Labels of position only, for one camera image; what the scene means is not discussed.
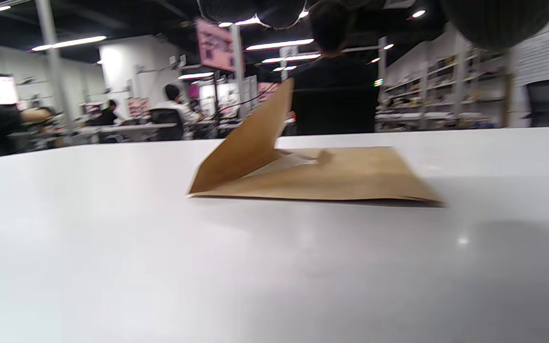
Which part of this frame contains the person's left hand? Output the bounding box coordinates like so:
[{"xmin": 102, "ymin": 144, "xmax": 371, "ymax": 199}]
[{"xmin": 197, "ymin": 0, "xmax": 549, "ymax": 52}]

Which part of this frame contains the brown paper envelope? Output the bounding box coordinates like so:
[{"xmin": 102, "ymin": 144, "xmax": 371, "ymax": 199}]
[{"xmin": 188, "ymin": 79, "xmax": 444, "ymax": 206}]

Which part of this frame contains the white whiteboard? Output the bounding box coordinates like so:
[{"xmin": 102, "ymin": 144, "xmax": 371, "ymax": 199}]
[{"xmin": 510, "ymin": 24, "xmax": 549, "ymax": 87}]

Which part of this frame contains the metal storage shelving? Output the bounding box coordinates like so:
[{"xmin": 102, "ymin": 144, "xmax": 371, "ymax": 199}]
[{"xmin": 379, "ymin": 45, "xmax": 508, "ymax": 130}]

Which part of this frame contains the pink screen monitor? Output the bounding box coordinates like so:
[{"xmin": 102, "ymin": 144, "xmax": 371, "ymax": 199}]
[{"xmin": 196, "ymin": 19, "xmax": 236, "ymax": 72}]

